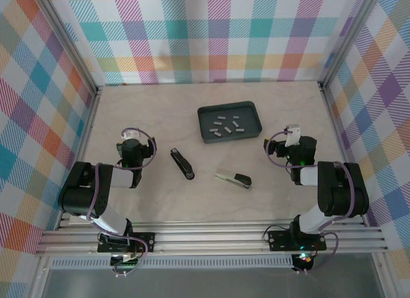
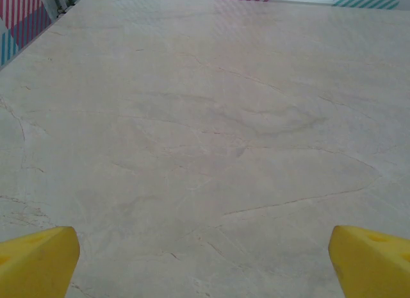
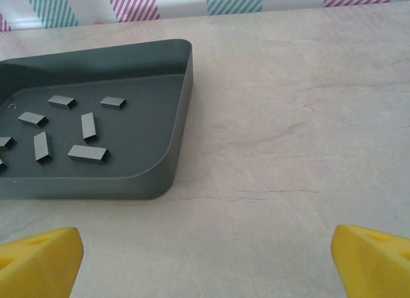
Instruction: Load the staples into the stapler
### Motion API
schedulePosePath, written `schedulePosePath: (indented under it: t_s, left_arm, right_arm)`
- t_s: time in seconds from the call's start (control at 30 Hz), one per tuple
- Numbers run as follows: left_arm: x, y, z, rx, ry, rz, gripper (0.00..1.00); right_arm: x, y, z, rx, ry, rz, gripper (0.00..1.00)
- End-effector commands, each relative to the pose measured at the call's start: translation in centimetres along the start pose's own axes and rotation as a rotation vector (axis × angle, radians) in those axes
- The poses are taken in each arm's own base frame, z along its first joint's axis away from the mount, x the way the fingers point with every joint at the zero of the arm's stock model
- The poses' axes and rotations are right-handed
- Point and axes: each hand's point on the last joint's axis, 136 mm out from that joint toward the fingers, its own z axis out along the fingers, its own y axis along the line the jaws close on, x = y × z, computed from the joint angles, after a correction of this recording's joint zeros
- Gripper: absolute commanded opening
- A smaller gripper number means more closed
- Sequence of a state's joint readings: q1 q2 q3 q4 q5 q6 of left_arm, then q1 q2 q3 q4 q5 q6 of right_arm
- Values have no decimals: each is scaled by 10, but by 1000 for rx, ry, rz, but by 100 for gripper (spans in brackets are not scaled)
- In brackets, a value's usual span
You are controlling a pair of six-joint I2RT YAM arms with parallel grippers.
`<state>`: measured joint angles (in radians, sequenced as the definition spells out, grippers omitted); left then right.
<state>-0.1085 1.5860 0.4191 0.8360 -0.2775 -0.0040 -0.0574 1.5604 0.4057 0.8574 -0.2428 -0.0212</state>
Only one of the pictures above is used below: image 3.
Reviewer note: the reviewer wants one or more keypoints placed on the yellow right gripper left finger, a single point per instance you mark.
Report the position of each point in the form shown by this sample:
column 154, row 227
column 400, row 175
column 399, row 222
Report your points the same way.
column 38, row 266

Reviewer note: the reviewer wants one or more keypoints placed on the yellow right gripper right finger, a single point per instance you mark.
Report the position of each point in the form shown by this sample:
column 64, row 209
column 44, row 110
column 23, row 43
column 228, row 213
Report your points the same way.
column 374, row 269

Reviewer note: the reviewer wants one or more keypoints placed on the grey staple strip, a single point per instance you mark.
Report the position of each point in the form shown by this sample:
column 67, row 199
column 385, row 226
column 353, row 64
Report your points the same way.
column 42, row 147
column 113, row 102
column 32, row 119
column 62, row 102
column 88, row 154
column 89, row 127
column 5, row 143

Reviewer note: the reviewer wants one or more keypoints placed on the dark grey plastic tray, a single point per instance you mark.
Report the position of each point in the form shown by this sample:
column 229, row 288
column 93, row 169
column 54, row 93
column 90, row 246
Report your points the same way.
column 144, row 118

